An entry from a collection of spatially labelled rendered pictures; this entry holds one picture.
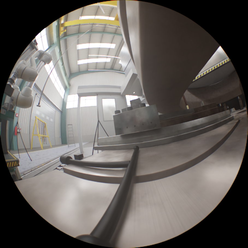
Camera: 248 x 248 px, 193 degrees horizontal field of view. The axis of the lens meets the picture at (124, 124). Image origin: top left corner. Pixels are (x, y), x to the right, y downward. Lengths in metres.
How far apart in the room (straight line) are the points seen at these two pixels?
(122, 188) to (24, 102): 1.00
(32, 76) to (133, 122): 1.01
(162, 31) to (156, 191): 0.57
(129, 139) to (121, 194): 0.67
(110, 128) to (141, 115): 2.26
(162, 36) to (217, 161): 0.54
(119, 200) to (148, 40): 0.54
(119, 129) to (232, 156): 0.80
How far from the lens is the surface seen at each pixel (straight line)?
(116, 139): 0.84
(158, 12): 0.43
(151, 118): 0.66
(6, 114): 0.97
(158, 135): 0.74
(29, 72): 0.79
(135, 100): 0.85
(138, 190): 0.21
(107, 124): 2.84
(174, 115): 0.84
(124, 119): 0.71
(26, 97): 0.98
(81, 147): 2.91
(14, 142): 6.23
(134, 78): 2.80
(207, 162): 0.31
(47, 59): 1.26
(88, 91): 3.22
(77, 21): 11.51
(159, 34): 0.45
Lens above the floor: 0.46
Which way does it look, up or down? 8 degrees up
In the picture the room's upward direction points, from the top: 9 degrees counter-clockwise
